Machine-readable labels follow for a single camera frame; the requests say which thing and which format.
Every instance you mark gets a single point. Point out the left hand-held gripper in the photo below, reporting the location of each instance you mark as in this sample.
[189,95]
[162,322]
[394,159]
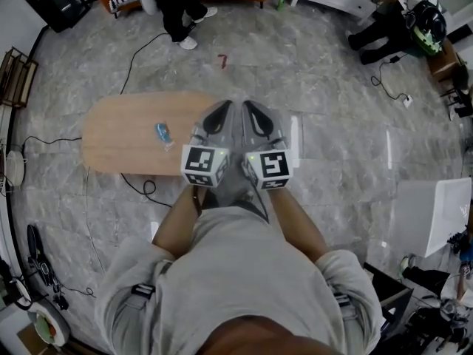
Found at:
[201,161]

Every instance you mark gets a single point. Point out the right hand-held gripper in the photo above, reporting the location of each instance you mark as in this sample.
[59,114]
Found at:
[273,165]

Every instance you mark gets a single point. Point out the blue wrapper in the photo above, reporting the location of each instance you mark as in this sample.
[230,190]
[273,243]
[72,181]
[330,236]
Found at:
[162,133]

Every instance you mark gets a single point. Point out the person's left forearm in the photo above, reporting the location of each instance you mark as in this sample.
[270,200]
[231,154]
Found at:
[177,228]

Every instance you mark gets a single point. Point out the person's right forearm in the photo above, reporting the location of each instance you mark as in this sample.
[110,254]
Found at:
[295,224]

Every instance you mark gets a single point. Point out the oval wooden table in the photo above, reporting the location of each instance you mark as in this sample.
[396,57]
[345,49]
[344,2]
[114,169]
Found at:
[122,131]

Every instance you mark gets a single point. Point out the person's black trousers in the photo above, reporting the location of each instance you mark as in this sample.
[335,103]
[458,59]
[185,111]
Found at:
[255,206]

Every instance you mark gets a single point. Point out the green bottle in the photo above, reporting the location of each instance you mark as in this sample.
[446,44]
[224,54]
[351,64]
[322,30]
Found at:
[281,3]

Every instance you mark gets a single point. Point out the person's grey shirt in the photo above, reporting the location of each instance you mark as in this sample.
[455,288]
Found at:
[240,279]

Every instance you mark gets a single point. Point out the white table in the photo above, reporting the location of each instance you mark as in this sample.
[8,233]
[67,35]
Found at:
[436,216]

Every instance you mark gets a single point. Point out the cardboard box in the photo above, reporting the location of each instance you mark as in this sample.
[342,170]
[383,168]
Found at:
[445,63]

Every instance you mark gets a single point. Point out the black green backpack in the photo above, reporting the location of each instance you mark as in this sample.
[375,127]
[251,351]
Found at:
[428,24]

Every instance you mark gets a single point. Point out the white round floor device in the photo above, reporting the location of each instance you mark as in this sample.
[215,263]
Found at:
[15,168]

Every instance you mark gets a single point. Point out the wooden rack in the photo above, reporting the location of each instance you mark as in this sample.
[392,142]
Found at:
[16,80]

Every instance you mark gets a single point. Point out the black cabinet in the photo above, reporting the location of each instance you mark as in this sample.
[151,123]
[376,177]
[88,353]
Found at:
[55,2]

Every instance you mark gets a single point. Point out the brown wooden cabinet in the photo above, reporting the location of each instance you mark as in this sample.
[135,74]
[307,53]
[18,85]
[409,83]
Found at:
[391,294]

